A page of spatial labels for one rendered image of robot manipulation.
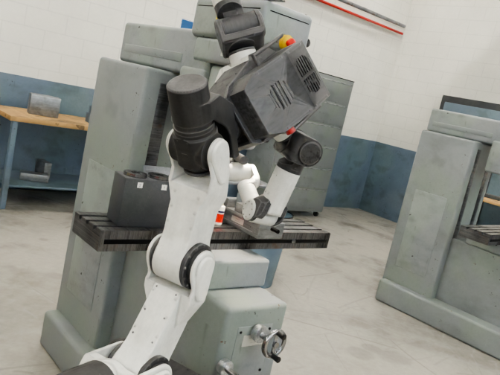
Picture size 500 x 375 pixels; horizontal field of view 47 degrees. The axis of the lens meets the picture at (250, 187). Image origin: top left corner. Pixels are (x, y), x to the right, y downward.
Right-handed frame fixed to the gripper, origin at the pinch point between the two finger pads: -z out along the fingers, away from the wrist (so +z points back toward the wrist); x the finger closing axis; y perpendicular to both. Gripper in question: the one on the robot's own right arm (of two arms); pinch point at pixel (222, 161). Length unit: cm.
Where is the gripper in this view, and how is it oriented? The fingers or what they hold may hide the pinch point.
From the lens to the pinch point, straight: 245.6
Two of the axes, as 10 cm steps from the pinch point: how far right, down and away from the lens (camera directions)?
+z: 3.5, 2.2, -9.1
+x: -9.1, -1.4, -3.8
